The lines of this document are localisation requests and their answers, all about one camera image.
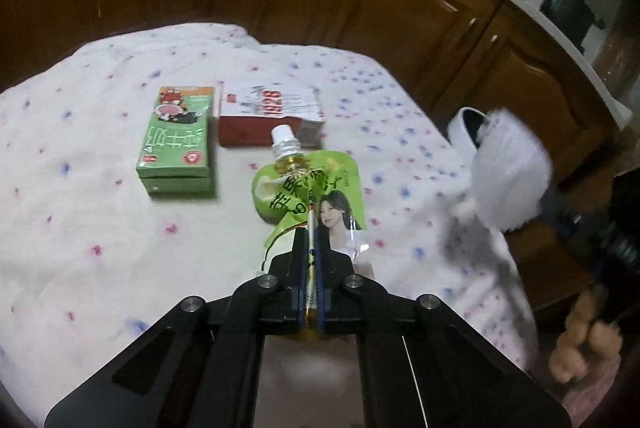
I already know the black stock pot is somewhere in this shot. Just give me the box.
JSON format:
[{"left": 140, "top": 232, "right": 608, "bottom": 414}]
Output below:
[{"left": 539, "top": 0, "right": 606, "bottom": 52}]

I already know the green milk carton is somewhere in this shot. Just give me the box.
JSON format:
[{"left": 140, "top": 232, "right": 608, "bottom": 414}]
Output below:
[{"left": 135, "top": 86, "right": 217, "bottom": 195}]

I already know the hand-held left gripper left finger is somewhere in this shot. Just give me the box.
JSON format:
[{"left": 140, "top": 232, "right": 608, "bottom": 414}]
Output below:
[{"left": 44, "top": 228, "right": 313, "bottom": 428}]

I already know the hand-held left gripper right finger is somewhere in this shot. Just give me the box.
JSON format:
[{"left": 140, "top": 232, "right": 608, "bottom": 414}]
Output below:
[{"left": 315, "top": 231, "right": 571, "bottom": 428}]

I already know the red white carton box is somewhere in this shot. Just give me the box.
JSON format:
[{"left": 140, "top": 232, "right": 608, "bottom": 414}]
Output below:
[{"left": 218, "top": 81, "right": 327, "bottom": 148}]

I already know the person's right hand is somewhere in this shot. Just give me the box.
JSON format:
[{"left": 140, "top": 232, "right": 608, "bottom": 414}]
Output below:
[{"left": 549, "top": 287, "right": 623, "bottom": 385}]

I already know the green drink pouch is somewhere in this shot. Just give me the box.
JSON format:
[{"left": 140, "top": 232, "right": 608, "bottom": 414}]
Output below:
[{"left": 251, "top": 124, "right": 372, "bottom": 342}]

